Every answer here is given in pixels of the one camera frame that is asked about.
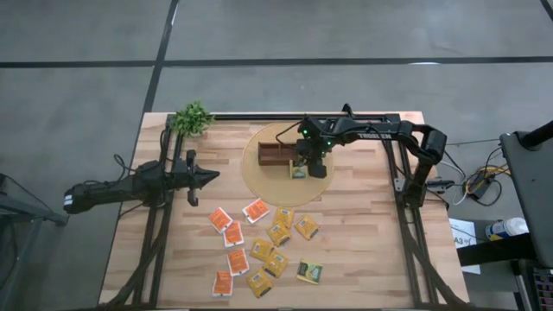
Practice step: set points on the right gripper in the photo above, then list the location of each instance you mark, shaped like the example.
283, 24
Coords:
317, 166

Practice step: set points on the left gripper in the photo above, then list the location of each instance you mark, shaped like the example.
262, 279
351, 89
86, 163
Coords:
183, 178

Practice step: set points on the green tea packet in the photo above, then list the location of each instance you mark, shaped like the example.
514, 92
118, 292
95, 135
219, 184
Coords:
309, 271
298, 172

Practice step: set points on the wooden tea organizer box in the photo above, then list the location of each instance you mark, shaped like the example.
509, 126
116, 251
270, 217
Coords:
272, 160

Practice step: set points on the round woven placemat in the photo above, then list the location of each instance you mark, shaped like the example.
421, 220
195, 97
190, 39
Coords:
276, 190

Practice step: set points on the yellow tea packet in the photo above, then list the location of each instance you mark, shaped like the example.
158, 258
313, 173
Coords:
259, 283
278, 234
284, 216
276, 264
261, 249

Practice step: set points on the packets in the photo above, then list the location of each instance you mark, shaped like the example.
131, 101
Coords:
307, 227

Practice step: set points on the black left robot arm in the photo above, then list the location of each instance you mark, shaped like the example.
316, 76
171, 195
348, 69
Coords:
108, 192

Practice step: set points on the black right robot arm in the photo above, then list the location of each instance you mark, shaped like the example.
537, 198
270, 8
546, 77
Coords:
376, 129

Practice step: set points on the green plant in white pot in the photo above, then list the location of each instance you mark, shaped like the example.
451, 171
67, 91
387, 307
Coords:
191, 120

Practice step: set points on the small black clamp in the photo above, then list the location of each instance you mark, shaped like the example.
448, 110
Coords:
347, 109

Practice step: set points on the white paper sheet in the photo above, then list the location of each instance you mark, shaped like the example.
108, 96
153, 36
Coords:
460, 229

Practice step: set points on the black power supply brick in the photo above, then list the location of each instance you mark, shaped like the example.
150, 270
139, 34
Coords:
478, 188

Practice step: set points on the grey metal stand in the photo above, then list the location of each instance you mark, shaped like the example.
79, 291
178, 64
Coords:
39, 214

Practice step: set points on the black cart shelf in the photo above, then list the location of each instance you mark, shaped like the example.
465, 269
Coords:
497, 252

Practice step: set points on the white bottle with blue label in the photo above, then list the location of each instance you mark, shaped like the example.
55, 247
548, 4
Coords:
510, 226

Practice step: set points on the black keyboard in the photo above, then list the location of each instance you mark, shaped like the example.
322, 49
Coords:
544, 289

